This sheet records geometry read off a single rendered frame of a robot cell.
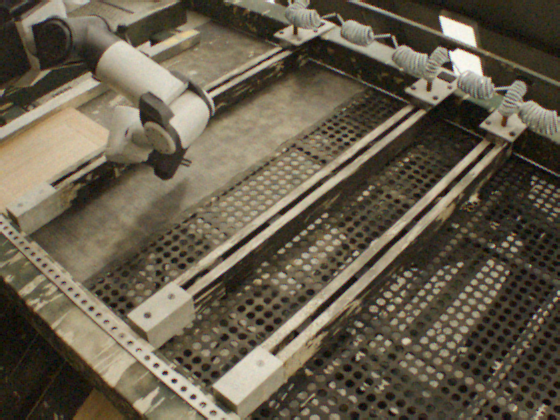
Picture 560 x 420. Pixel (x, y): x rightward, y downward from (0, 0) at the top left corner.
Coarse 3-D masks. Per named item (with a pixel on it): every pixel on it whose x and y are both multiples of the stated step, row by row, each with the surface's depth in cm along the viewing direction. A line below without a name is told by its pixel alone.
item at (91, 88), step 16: (160, 48) 216; (176, 48) 219; (96, 80) 202; (64, 96) 196; (80, 96) 197; (96, 96) 202; (32, 112) 190; (48, 112) 190; (0, 128) 184; (16, 128) 184; (0, 144) 181
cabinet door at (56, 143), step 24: (48, 120) 190; (72, 120) 190; (24, 144) 182; (48, 144) 182; (72, 144) 181; (96, 144) 181; (0, 168) 174; (24, 168) 174; (48, 168) 174; (0, 192) 166; (24, 192) 167
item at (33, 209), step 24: (288, 48) 207; (240, 72) 198; (264, 72) 201; (288, 72) 210; (216, 96) 189; (240, 96) 197; (72, 168) 165; (96, 168) 166; (120, 168) 172; (48, 192) 158; (72, 192) 163; (24, 216) 153; (48, 216) 160
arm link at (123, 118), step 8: (120, 112) 147; (128, 112) 147; (136, 112) 148; (112, 120) 148; (120, 120) 147; (128, 120) 147; (136, 120) 148; (112, 128) 147; (120, 128) 146; (128, 128) 145; (112, 136) 147; (120, 136) 146; (112, 144) 146; (152, 152) 153
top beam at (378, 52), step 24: (192, 0) 241; (216, 0) 232; (240, 0) 229; (264, 0) 229; (240, 24) 231; (264, 24) 223; (288, 24) 215; (312, 48) 214; (336, 48) 207; (360, 48) 203; (384, 48) 203; (360, 72) 206; (384, 72) 199; (408, 96) 197; (456, 96) 185; (456, 120) 190; (480, 120) 184; (552, 120) 177; (528, 144) 176; (552, 144) 170; (552, 168) 174
